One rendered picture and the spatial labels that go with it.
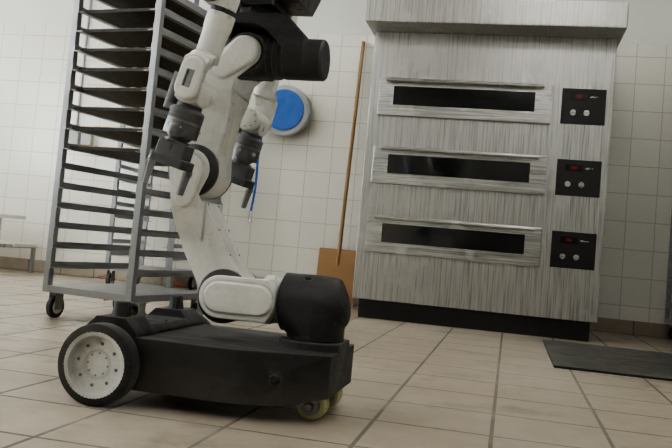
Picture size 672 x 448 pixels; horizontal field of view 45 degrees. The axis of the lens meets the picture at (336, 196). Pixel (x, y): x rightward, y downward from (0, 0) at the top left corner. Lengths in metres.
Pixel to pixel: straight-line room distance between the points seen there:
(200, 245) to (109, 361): 0.39
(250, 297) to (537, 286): 3.20
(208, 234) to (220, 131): 0.28
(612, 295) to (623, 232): 0.46
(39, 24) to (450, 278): 4.25
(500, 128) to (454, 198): 0.52
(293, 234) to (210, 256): 4.15
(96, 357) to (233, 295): 0.37
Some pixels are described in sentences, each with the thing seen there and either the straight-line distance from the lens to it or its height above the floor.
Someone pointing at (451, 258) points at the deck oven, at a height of 0.43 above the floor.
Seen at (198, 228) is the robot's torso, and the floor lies 0.45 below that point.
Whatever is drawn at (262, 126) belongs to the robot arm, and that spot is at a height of 0.78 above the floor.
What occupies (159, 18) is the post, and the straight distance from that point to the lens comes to 3.69.
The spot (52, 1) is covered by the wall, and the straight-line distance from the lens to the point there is 7.52.
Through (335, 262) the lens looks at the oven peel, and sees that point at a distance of 5.98.
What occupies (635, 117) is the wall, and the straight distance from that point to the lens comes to 6.26.
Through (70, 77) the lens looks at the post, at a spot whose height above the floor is 1.09.
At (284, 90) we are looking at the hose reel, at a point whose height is 1.60.
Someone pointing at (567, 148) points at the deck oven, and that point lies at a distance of 5.16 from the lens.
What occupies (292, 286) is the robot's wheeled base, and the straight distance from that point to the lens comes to 2.12.
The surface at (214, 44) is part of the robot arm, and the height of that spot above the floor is 0.91.
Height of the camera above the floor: 0.44
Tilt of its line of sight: 3 degrees up
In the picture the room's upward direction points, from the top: 5 degrees clockwise
